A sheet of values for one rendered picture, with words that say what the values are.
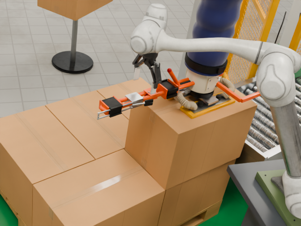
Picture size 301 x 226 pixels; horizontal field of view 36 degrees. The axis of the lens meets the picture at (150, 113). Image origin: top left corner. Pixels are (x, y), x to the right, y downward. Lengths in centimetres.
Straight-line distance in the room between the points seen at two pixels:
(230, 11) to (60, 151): 123
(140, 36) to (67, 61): 274
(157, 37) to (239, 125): 98
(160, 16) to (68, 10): 205
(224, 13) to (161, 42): 47
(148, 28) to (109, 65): 275
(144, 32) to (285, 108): 65
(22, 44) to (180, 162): 280
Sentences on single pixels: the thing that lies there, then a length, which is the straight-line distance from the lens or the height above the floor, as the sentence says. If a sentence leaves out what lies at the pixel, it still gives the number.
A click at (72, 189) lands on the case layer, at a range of 254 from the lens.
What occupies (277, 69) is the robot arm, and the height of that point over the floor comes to 153.
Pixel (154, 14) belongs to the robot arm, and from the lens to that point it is 206.
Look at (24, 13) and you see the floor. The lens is 557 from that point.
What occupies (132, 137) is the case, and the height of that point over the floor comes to 67.
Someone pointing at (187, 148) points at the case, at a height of 81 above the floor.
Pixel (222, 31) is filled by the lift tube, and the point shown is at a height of 141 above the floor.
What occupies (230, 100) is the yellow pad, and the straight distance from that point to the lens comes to 268.
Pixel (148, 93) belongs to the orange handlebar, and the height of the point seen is 109.
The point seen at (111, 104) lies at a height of 110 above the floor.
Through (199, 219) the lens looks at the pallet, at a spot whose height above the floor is 2.
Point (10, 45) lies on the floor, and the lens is 491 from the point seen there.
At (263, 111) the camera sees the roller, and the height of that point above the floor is 54.
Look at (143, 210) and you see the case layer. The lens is 259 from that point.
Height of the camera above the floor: 236
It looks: 35 degrees down
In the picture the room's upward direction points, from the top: 11 degrees clockwise
